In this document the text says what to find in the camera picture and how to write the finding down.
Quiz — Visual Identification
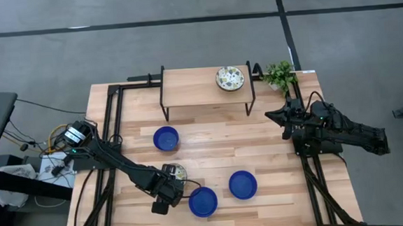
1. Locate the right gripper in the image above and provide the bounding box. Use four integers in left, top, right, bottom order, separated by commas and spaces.
264, 97, 308, 139

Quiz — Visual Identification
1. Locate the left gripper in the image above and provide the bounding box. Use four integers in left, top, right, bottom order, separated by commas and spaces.
144, 164, 188, 209

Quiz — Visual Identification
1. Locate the yellow-grey patterned ceramic bowl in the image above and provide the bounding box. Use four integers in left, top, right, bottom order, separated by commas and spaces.
169, 162, 188, 186
214, 65, 246, 93

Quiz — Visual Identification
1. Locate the blue plastic mini bowl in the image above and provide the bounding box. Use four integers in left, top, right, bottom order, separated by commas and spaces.
227, 169, 259, 201
152, 125, 181, 153
187, 185, 220, 219

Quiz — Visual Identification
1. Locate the small green potted plant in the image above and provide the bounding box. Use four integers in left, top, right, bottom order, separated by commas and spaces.
260, 58, 299, 98

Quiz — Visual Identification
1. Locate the wooden shelf with black legs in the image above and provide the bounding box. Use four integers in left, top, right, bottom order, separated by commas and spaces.
157, 59, 257, 122

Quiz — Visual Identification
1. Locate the white power strip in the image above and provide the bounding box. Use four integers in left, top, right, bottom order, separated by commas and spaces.
36, 150, 76, 191

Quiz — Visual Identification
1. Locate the black metal floor beam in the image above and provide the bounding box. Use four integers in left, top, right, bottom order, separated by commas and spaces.
0, 162, 74, 205

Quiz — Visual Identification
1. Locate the white plastic bag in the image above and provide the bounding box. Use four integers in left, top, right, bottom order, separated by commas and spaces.
0, 164, 40, 210

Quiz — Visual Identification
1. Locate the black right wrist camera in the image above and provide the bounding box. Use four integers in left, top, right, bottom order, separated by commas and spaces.
280, 123, 295, 141

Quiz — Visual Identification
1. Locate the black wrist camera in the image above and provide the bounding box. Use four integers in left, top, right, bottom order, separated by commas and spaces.
280, 123, 295, 141
150, 199, 171, 216

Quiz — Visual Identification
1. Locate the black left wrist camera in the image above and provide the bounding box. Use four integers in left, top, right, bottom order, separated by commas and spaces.
150, 199, 171, 216

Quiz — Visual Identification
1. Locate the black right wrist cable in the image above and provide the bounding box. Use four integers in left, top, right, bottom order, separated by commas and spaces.
305, 89, 330, 116

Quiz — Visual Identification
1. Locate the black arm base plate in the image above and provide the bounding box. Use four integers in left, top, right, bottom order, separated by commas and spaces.
72, 142, 124, 172
292, 132, 344, 157

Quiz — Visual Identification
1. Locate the black aluminium rig frame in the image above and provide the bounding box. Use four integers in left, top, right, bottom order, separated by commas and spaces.
57, 60, 363, 226

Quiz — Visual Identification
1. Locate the yellow cable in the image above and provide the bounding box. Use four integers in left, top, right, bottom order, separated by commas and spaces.
47, 123, 71, 154

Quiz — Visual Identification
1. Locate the white cable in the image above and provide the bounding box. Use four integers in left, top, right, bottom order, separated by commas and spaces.
34, 193, 69, 209

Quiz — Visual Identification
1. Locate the black floor cable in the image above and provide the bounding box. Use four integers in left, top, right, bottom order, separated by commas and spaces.
15, 94, 87, 119

